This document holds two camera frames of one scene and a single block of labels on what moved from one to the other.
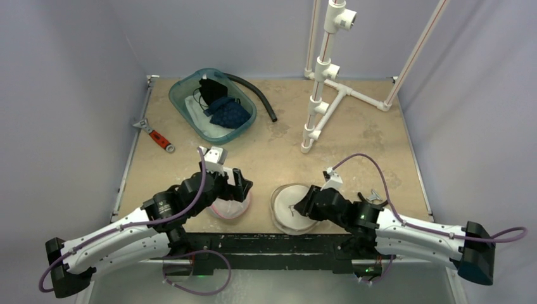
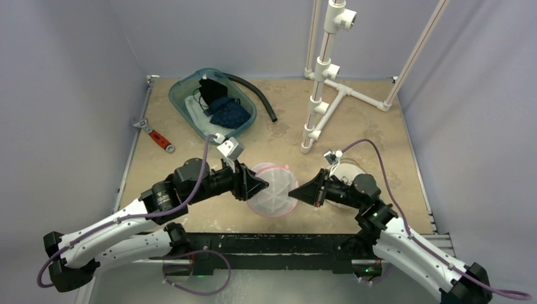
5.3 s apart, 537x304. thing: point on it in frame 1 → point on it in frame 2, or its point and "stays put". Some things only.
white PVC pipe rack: (338, 16) stays put
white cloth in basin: (197, 106) stays put
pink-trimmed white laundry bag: (231, 209) → (274, 201)
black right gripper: (313, 201) → (322, 191)
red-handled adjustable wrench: (144, 125) stays put
